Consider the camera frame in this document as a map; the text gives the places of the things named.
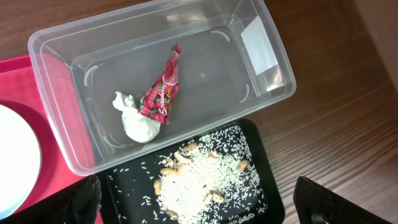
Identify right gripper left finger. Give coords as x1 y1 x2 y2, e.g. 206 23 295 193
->
1 175 102 224

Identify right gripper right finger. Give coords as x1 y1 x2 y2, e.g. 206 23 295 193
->
293 176 391 224

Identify light blue plate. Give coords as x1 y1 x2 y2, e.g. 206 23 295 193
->
1 105 41 219

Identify white tissue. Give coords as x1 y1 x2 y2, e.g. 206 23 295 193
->
113 91 161 143

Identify red snack wrapper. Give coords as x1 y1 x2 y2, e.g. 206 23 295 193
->
139 44 181 124

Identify black plastic tray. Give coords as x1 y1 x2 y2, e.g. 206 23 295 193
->
96 118 286 224

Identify spilled rice and peanuts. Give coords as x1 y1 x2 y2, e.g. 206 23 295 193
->
111 125 267 224

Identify red plastic tray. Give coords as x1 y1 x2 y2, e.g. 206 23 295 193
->
1 55 103 223

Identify clear plastic bin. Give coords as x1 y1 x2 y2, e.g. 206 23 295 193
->
28 0 296 175

